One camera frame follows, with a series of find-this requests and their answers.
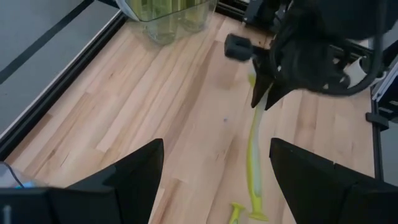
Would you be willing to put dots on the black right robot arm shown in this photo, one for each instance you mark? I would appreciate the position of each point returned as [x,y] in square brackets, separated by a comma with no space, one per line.
[342,15]

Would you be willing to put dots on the yellow-green dish brush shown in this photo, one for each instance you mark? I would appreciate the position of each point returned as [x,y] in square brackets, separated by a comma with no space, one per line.
[236,214]
[255,174]

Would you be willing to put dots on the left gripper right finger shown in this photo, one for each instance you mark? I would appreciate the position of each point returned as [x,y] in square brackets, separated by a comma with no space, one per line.
[335,199]

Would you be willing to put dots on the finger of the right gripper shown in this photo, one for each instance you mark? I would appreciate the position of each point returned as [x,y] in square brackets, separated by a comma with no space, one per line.
[261,87]
[278,95]

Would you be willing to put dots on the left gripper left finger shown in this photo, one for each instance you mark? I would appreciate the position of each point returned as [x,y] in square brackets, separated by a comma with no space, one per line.
[109,202]

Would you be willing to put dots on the light blue sponge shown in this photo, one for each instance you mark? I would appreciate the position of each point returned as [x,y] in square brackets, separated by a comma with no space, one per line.
[28,184]

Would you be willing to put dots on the clear yellow soap pump bottle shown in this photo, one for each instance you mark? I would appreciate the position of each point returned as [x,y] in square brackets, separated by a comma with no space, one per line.
[146,9]
[189,9]

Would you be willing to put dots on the clear straight-rim pantry bin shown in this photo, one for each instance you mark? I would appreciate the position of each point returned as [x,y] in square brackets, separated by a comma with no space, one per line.
[174,28]

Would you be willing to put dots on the silver aluminium extrusion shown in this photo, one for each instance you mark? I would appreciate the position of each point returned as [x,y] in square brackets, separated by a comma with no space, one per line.
[387,84]

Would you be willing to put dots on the clear sloped-rim pantry bin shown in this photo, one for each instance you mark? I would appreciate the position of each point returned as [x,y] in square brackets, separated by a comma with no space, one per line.
[12,177]

